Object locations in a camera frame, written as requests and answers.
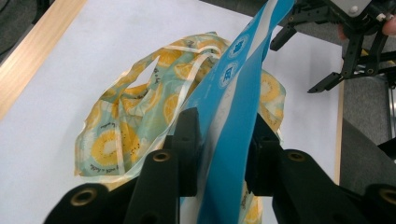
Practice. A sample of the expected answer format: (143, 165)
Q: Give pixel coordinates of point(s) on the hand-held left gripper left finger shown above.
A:
(188, 149)

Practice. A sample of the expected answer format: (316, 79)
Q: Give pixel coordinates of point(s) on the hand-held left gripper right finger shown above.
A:
(263, 161)

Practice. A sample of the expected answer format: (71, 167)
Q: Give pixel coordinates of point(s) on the fruit print plastic bag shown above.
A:
(109, 146)

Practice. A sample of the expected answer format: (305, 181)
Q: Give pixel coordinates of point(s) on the black stand leg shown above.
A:
(42, 9)

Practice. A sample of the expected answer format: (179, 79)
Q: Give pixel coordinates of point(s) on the aluminium rail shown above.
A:
(391, 112)

